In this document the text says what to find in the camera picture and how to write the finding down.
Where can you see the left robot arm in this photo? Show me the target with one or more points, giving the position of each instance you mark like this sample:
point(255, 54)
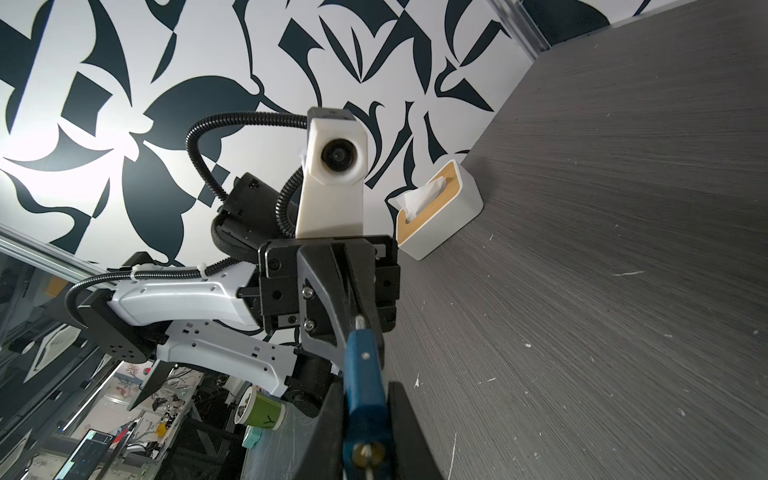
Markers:
point(205, 317)

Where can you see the tissue box wooden lid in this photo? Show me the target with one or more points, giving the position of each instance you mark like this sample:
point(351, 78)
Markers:
point(428, 216)

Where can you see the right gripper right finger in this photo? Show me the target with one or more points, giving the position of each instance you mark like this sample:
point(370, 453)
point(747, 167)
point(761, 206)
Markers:
point(413, 459)

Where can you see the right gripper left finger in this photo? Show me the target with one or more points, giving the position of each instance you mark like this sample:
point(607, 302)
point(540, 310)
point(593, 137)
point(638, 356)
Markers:
point(322, 458)

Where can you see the blue padlock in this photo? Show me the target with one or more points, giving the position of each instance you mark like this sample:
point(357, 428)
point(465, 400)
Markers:
point(367, 448)

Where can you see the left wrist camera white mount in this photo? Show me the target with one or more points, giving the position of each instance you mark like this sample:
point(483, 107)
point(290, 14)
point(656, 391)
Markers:
point(336, 164)

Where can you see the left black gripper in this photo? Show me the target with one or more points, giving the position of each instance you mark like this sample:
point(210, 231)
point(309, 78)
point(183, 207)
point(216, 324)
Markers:
point(328, 288)

